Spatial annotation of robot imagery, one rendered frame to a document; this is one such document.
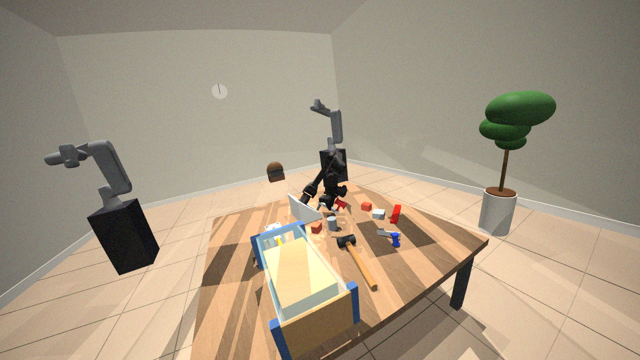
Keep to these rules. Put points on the clear-panelled rack with blue corner posts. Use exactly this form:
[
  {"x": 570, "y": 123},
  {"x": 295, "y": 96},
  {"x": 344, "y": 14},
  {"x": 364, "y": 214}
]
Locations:
[{"x": 312, "y": 302}]

